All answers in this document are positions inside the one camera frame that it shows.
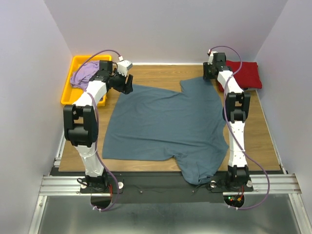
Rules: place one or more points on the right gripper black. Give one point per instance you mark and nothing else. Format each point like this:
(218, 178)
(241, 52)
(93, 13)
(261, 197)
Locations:
(207, 73)

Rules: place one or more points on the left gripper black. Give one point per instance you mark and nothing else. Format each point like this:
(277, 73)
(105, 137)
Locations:
(127, 84)

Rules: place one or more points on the blue-grey t-shirt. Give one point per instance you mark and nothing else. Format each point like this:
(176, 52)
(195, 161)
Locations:
(153, 124)

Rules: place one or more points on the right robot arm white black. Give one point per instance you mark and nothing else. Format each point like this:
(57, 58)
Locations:
(235, 113)

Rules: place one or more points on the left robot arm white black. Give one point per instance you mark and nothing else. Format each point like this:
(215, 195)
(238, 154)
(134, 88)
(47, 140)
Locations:
(81, 121)

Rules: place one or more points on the folded red t-shirt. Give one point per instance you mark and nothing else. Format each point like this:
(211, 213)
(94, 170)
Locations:
(247, 77)

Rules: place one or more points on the lilac t-shirt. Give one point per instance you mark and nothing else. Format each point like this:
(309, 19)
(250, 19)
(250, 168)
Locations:
(81, 78)

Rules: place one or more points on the yellow plastic tray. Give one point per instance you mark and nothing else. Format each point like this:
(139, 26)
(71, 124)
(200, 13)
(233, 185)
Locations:
(70, 94)

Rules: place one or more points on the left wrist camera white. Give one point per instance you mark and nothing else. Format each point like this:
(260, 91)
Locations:
(123, 67)

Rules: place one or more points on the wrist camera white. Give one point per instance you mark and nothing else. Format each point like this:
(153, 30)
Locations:
(211, 57)
(123, 67)

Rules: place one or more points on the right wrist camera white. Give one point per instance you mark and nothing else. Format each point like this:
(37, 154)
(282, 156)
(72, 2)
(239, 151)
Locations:
(211, 57)

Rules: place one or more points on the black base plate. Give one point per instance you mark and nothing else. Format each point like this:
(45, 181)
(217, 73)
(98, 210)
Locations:
(171, 187)

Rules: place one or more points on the aluminium frame rail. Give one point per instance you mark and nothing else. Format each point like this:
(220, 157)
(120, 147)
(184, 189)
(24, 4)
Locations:
(272, 184)

